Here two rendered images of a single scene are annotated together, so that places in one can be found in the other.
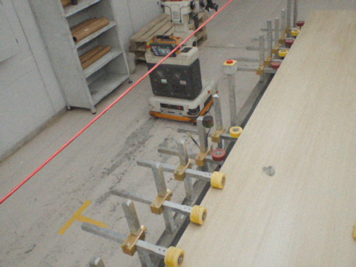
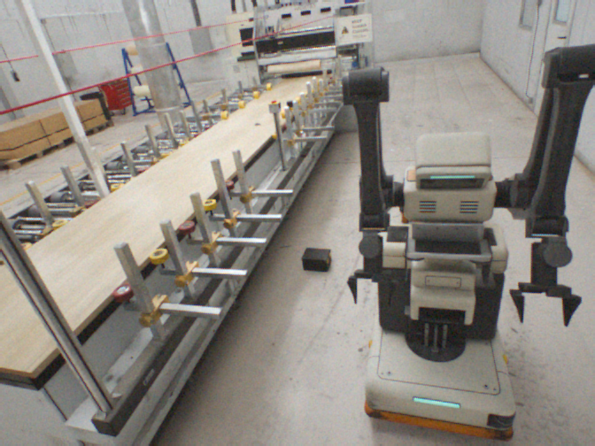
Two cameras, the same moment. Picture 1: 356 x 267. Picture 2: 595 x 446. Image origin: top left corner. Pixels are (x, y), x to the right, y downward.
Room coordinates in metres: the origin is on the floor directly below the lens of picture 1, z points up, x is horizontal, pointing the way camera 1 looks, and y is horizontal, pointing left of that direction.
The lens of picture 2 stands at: (4.90, -0.99, 1.77)
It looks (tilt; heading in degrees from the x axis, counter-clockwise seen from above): 29 degrees down; 167
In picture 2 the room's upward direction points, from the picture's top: 9 degrees counter-clockwise
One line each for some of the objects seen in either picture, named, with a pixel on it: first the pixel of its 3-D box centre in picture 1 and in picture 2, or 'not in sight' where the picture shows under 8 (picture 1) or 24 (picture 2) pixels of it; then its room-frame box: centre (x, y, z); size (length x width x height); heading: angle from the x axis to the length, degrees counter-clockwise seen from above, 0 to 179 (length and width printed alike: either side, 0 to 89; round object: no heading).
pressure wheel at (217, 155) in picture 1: (219, 159); not in sight; (1.64, -0.21, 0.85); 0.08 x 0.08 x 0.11
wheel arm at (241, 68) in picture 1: (252, 69); (258, 194); (2.80, -0.73, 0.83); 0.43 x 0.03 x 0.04; 58
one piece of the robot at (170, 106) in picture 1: (171, 106); not in sight; (3.47, 0.01, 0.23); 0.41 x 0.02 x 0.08; 57
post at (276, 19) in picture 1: (276, 42); (206, 236); (3.22, -1.08, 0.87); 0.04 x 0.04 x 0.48; 58
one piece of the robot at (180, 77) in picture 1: (175, 67); (436, 277); (3.68, -0.09, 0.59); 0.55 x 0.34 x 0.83; 57
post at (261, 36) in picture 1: (261, 61); (243, 188); (2.79, -0.81, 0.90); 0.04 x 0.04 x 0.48; 58
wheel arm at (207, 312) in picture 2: (281, 29); (172, 309); (3.64, -1.26, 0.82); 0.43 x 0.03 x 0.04; 58
